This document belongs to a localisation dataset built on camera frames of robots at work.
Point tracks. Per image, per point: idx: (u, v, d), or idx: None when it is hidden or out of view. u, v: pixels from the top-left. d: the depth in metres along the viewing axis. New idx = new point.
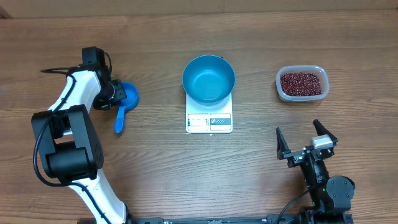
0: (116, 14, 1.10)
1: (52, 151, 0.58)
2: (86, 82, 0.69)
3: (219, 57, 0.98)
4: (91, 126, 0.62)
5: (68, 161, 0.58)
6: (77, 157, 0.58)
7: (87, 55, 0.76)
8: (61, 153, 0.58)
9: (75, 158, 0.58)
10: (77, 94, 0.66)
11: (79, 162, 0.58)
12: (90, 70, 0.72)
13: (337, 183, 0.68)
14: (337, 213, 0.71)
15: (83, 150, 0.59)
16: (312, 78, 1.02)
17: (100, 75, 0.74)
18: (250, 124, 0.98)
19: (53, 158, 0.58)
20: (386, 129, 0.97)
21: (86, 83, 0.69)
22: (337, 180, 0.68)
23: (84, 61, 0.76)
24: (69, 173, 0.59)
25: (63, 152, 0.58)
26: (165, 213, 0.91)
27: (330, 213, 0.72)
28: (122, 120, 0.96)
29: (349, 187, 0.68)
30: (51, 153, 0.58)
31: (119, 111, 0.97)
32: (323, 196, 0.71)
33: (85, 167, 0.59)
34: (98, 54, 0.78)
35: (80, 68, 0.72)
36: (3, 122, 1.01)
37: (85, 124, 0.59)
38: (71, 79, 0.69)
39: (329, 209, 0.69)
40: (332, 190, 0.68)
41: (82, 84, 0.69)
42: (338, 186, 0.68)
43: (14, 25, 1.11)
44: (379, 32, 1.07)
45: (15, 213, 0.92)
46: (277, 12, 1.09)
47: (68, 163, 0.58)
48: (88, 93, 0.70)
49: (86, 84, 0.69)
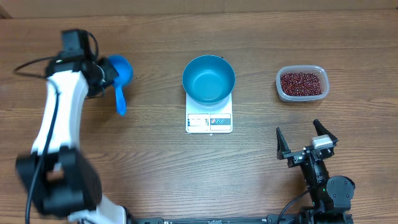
0: (116, 13, 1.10)
1: (45, 196, 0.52)
2: (69, 94, 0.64)
3: (219, 58, 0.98)
4: (84, 162, 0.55)
5: (63, 205, 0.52)
6: (73, 198, 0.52)
7: (66, 44, 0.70)
8: (54, 195, 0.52)
9: (69, 201, 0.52)
10: (63, 122, 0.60)
11: (75, 204, 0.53)
12: (71, 66, 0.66)
13: (337, 183, 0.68)
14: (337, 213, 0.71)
15: (79, 192, 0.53)
16: (312, 78, 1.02)
17: (86, 69, 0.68)
18: (250, 124, 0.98)
19: (47, 203, 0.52)
20: (386, 129, 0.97)
21: (69, 96, 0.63)
22: (337, 180, 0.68)
23: (64, 50, 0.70)
24: (67, 212, 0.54)
25: (57, 195, 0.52)
26: (165, 213, 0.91)
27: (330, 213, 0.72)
28: (123, 101, 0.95)
29: (349, 187, 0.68)
30: (45, 197, 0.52)
31: (117, 91, 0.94)
32: (322, 196, 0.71)
33: (82, 206, 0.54)
34: (79, 39, 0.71)
35: (61, 65, 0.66)
36: (3, 122, 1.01)
37: (78, 167, 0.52)
38: (54, 91, 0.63)
39: (329, 209, 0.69)
40: (331, 190, 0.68)
41: (66, 96, 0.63)
42: (338, 186, 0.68)
43: (14, 25, 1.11)
44: (379, 32, 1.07)
45: (15, 213, 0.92)
46: (277, 12, 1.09)
47: (64, 206, 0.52)
48: (75, 107, 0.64)
49: (70, 98, 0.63)
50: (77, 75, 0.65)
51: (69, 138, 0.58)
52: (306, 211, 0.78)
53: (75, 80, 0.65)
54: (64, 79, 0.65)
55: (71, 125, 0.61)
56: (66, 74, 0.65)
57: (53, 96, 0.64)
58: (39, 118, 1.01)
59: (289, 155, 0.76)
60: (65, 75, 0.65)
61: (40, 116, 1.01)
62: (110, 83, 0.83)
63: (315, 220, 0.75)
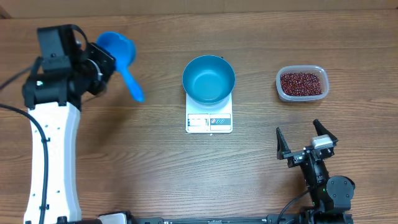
0: (116, 13, 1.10)
1: None
2: (61, 140, 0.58)
3: (219, 58, 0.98)
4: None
5: None
6: None
7: (48, 50, 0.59)
8: None
9: None
10: (57, 179, 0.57)
11: None
12: (58, 89, 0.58)
13: (337, 183, 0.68)
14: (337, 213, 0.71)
15: None
16: (312, 78, 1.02)
17: (74, 89, 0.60)
18: (249, 124, 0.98)
19: None
20: (386, 129, 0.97)
21: (60, 142, 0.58)
22: (337, 180, 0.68)
23: (45, 56, 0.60)
24: None
25: None
26: (165, 213, 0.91)
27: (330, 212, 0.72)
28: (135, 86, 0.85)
29: (348, 187, 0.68)
30: None
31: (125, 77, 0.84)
32: (322, 196, 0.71)
33: None
34: (61, 42, 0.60)
35: (44, 88, 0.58)
36: (3, 122, 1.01)
37: None
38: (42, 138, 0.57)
39: (329, 209, 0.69)
40: (331, 190, 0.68)
41: (57, 143, 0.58)
42: (337, 186, 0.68)
43: (13, 25, 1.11)
44: (379, 32, 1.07)
45: (16, 213, 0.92)
46: (277, 12, 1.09)
47: None
48: (68, 149, 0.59)
49: (62, 143, 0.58)
50: (66, 109, 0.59)
51: (65, 205, 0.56)
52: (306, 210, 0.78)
53: (65, 117, 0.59)
54: (52, 117, 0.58)
55: (66, 176, 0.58)
56: (54, 111, 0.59)
57: (40, 142, 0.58)
58: None
59: (289, 155, 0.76)
60: (51, 111, 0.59)
61: None
62: (106, 71, 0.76)
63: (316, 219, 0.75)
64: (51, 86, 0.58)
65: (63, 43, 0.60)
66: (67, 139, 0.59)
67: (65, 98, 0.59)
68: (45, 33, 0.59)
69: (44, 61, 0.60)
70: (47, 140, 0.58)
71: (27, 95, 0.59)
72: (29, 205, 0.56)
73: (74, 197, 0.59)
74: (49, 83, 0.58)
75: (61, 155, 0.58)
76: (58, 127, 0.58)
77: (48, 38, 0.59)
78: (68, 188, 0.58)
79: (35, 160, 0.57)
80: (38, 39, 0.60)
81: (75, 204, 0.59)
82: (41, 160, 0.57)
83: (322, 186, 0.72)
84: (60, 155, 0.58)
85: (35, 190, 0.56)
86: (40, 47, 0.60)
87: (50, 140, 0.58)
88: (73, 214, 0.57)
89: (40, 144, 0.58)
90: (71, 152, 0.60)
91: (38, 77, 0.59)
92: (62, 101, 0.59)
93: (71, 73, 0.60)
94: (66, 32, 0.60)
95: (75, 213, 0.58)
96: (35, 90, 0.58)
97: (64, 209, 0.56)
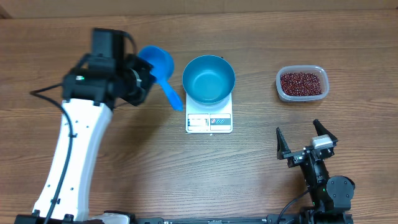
0: (115, 13, 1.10)
1: None
2: (86, 139, 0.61)
3: (219, 58, 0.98)
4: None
5: None
6: None
7: (97, 48, 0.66)
8: None
9: None
10: (75, 177, 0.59)
11: None
12: (96, 85, 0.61)
13: (337, 183, 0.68)
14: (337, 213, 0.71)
15: None
16: (312, 78, 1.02)
17: (111, 90, 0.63)
18: (250, 124, 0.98)
19: None
20: (386, 129, 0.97)
21: (86, 140, 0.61)
22: (337, 180, 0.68)
23: (94, 54, 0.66)
24: None
25: None
26: (165, 213, 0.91)
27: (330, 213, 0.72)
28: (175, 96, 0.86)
29: (348, 187, 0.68)
30: None
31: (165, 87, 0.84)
32: (323, 196, 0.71)
33: None
34: (112, 44, 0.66)
35: (85, 81, 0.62)
36: (3, 122, 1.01)
37: None
38: (71, 132, 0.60)
39: (329, 210, 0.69)
40: (331, 190, 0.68)
41: (81, 141, 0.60)
42: (338, 186, 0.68)
43: (13, 25, 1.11)
44: (380, 32, 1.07)
45: (15, 213, 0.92)
46: (277, 12, 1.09)
47: None
48: (91, 150, 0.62)
49: (87, 142, 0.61)
50: (99, 109, 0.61)
51: (76, 203, 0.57)
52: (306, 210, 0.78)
53: (96, 117, 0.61)
54: (83, 114, 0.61)
55: (84, 175, 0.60)
56: (87, 108, 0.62)
57: (66, 137, 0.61)
58: (39, 119, 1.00)
59: (289, 155, 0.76)
60: (83, 107, 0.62)
61: (39, 116, 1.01)
62: (145, 81, 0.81)
63: (316, 219, 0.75)
64: (92, 83, 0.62)
65: (112, 48, 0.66)
66: (92, 139, 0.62)
67: (101, 98, 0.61)
68: (100, 35, 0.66)
69: (91, 56, 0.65)
70: (74, 135, 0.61)
71: (66, 87, 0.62)
72: (42, 193, 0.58)
73: (84, 198, 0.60)
74: (89, 80, 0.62)
75: (83, 153, 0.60)
76: (87, 125, 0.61)
77: (102, 40, 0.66)
78: (83, 188, 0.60)
79: (60, 150, 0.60)
80: (92, 40, 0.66)
81: (84, 205, 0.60)
82: (64, 154, 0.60)
83: (322, 186, 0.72)
84: (83, 153, 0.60)
85: (51, 181, 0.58)
86: (92, 46, 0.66)
87: (76, 136, 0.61)
88: (81, 214, 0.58)
89: (67, 138, 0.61)
90: (92, 153, 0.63)
91: (81, 72, 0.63)
92: (97, 100, 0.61)
93: (112, 74, 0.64)
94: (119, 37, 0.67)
95: (83, 214, 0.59)
96: (74, 83, 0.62)
97: (74, 206, 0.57)
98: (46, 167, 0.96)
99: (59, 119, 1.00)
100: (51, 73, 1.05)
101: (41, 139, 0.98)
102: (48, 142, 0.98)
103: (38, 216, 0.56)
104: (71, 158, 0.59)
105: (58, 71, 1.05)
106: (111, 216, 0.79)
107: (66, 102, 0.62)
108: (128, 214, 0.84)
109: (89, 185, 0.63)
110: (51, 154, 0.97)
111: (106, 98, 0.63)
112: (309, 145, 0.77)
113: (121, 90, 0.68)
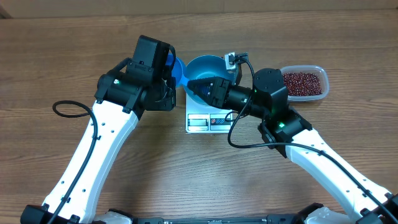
0: (115, 13, 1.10)
1: None
2: (108, 142, 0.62)
3: (219, 58, 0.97)
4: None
5: None
6: None
7: (140, 55, 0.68)
8: None
9: None
10: (89, 178, 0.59)
11: None
12: (131, 93, 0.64)
13: (265, 76, 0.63)
14: (283, 111, 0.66)
15: None
16: (312, 78, 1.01)
17: (143, 99, 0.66)
18: (239, 130, 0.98)
19: None
20: (386, 129, 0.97)
21: (107, 145, 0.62)
22: (261, 73, 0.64)
23: (135, 60, 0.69)
24: None
25: None
26: (165, 213, 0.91)
27: (278, 114, 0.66)
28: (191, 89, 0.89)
29: (275, 75, 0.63)
30: None
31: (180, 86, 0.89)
32: (259, 99, 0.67)
33: None
34: (155, 55, 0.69)
35: (120, 88, 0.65)
36: (3, 122, 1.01)
37: None
38: (93, 134, 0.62)
39: (273, 109, 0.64)
40: (261, 84, 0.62)
41: (103, 143, 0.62)
42: (264, 78, 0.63)
43: (13, 25, 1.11)
44: (380, 32, 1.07)
45: (16, 213, 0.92)
46: (277, 12, 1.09)
47: None
48: (110, 155, 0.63)
49: (107, 146, 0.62)
50: (127, 116, 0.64)
51: (85, 205, 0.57)
52: (259, 129, 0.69)
53: (122, 124, 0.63)
54: (111, 118, 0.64)
55: (97, 178, 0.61)
56: (117, 114, 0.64)
57: (90, 138, 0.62)
58: (39, 118, 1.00)
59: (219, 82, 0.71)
60: (114, 112, 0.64)
61: (39, 116, 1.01)
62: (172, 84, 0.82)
63: (273, 132, 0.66)
64: (126, 89, 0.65)
65: (155, 58, 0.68)
66: (114, 144, 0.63)
67: (133, 104, 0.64)
68: (145, 44, 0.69)
69: (131, 61, 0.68)
70: (97, 138, 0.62)
71: (101, 87, 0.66)
72: (55, 189, 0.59)
73: (93, 202, 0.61)
74: (125, 85, 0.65)
75: (102, 156, 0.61)
76: (112, 130, 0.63)
77: (147, 49, 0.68)
78: (94, 190, 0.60)
79: (80, 151, 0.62)
80: (137, 47, 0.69)
81: (91, 210, 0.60)
82: (84, 155, 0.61)
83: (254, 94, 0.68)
84: (102, 157, 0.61)
85: (66, 178, 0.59)
86: (136, 53, 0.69)
87: (99, 139, 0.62)
88: (87, 217, 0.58)
89: (90, 139, 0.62)
90: (110, 159, 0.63)
91: (119, 76, 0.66)
92: (128, 106, 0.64)
93: (148, 84, 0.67)
94: (160, 48, 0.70)
95: (88, 217, 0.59)
96: (110, 85, 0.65)
97: (81, 208, 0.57)
98: (45, 167, 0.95)
99: (59, 120, 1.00)
100: (51, 73, 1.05)
101: (41, 139, 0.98)
102: (47, 142, 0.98)
103: (45, 211, 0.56)
104: (90, 159, 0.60)
105: (58, 71, 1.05)
106: (114, 217, 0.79)
107: (98, 102, 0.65)
108: (130, 217, 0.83)
109: (100, 188, 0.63)
110: (51, 154, 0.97)
111: (137, 106, 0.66)
112: (230, 63, 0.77)
113: (152, 99, 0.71)
